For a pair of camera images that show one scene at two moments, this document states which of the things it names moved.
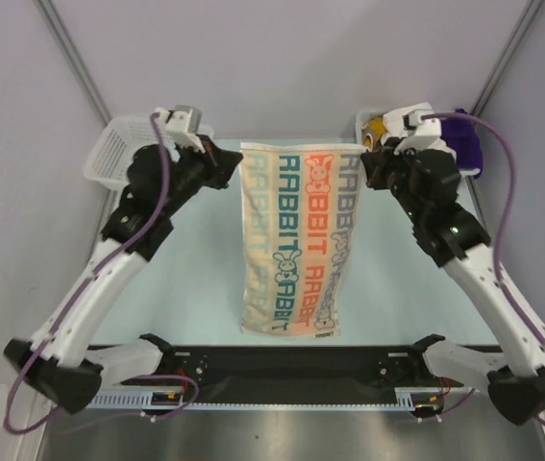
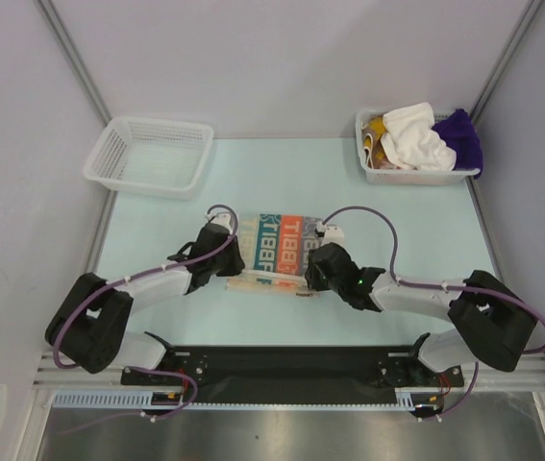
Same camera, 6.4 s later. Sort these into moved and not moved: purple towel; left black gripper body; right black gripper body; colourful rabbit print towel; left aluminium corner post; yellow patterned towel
Moved: colourful rabbit print towel; left black gripper body; right black gripper body
Not moved: yellow patterned towel; left aluminium corner post; purple towel
